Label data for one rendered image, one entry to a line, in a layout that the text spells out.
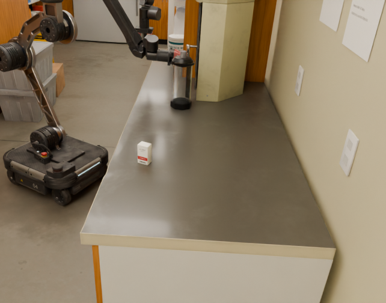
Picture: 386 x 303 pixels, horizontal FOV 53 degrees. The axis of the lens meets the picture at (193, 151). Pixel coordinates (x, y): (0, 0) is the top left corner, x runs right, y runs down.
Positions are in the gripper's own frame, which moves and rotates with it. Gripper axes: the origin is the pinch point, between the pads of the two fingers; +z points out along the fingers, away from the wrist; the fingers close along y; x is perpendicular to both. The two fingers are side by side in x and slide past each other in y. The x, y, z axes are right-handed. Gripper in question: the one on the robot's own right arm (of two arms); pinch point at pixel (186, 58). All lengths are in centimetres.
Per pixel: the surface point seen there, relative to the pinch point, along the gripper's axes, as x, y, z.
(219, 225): 20, -102, 14
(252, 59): 4.6, 31.4, 37.9
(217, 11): -24.6, -5.8, 11.8
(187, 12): -17.2, 31.4, -2.0
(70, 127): 117, 147, -104
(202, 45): -8.5, -5.5, 6.9
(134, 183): 22, -83, -13
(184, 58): -4.0, -16.1, -1.2
